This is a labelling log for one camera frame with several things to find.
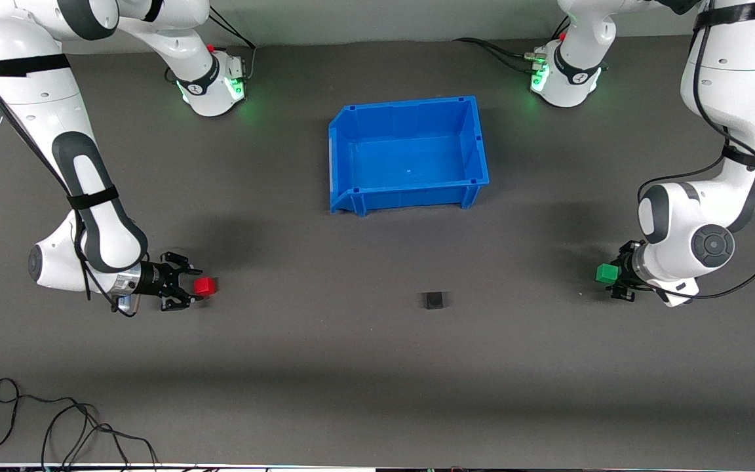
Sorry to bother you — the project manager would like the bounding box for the blue plastic storage bin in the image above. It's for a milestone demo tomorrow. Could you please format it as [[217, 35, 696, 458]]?
[[328, 96, 490, 217]]

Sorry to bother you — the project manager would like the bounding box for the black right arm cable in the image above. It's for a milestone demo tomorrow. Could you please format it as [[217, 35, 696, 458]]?
[[0, 13, 139, 319]]

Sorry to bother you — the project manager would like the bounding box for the black base power cable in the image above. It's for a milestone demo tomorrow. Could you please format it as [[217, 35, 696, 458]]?
[[479, 41, 535, 74], [453, 37, 528, 58], [209, 8, 258, 74]]

